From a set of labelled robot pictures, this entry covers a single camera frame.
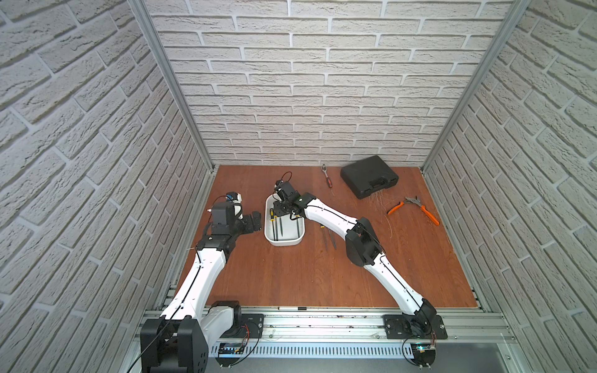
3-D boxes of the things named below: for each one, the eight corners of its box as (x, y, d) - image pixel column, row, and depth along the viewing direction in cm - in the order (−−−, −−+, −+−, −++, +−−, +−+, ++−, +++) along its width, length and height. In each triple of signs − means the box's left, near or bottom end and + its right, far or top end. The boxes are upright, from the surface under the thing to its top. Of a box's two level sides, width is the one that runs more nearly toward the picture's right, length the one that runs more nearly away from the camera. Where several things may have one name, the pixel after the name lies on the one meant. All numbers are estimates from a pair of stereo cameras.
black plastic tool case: (358, 200, 108) (360, 194, 104) (337, 173, 119) (338, 167, 115) (398, 184, 115) (401, 177, 111) (375, 160, 126) (377, 153, 122)
